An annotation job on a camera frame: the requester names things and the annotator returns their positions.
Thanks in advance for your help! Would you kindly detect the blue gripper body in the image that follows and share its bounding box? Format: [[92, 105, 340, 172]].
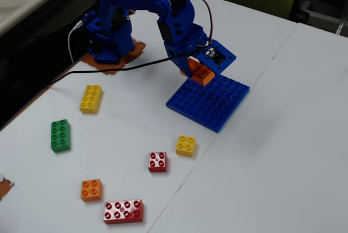
[[162, 23, 210, 63]]

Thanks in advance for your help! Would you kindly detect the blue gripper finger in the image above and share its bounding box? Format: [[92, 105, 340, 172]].
[[173, 55, 196, 78]]

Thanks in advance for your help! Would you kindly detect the orange 2x4 block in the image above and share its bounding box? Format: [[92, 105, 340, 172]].
[[179, 58, 216, 86]]

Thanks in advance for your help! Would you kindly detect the yellow 2x2 block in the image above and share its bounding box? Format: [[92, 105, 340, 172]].
[[175, 135, 197, 158]]

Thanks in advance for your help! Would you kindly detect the red 2x2 block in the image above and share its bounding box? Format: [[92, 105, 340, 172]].
[[148, 151, 168, 173]]

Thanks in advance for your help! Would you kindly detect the yellow 2x4 block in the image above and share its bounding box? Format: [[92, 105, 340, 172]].
[[79, 84, 103, 115]]

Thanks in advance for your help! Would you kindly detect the green 2x4 block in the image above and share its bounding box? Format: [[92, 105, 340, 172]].
[[51, 119, 71, 153]]

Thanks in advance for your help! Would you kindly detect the orange 2x2 block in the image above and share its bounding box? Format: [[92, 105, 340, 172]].
[[80, 179, 103, 203]]

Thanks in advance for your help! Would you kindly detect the red 2x4 block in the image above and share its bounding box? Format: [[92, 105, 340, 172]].
[[102, 199, 144, 225]]

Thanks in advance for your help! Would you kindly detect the blue 8x8 studded plate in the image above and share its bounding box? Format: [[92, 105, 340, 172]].
[[165, 74, 251, 134]]

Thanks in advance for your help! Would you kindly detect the red black gripper servo wire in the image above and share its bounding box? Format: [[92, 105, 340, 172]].
[[187, 0, 214, 52]]

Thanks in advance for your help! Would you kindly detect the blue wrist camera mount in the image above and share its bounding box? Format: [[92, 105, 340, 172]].
[[193, 39, 237, 77]]

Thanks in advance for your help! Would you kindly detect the black camera cable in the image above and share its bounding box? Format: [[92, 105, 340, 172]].
[[48, 48, 209, 85]]

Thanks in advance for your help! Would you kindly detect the white power cable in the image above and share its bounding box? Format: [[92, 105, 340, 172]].
[[67, 20, 84, 64]]

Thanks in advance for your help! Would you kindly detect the black metal chair frame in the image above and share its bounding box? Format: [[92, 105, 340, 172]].
[[288, 0, 348, 38]]

